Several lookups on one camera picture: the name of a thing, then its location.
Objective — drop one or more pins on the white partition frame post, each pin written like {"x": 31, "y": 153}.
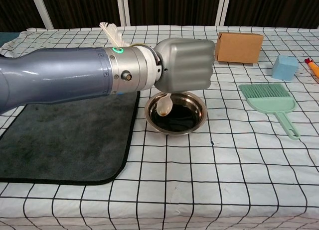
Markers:
{"x": 223, "y": 8}
{"x": 42, "y": 9}
{"x": 123, "y": 8}

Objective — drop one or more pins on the light blue foam cube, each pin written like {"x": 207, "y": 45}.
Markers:
{"x": 284, "y": 68}

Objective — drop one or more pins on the orange red toy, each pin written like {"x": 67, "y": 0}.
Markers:
{"x": 314, "y": 69}

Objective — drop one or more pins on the teal table padding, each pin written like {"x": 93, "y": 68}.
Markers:
{"x": 7, "y": 38}

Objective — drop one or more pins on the dark grey microfibre mat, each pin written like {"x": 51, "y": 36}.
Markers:
{"x": 74, "y": 145}

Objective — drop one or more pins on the mint green hand brush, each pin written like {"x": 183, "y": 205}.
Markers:
{"x": 271, "y": 103}

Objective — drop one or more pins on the white plastic spoon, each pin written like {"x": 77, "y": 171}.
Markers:
{"x": 164, "y": 106}

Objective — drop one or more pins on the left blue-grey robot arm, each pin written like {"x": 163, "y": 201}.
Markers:
{"x": 62, "y": 73}

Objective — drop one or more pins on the brown cardboard box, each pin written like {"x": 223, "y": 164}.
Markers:
{"x": 239, "y": 48}

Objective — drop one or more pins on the stainless steel bowl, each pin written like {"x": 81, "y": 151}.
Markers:
{"x": 189, "y": 118}

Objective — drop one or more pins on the white black-checked tablecloth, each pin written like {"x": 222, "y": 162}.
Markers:
{"x": 199, "y": 177}

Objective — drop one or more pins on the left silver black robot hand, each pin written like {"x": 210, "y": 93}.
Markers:
{"x": 187, "y": 65}

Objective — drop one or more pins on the white feather shuttlecock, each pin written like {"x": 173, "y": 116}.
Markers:
{"x": 113, "y": 33}

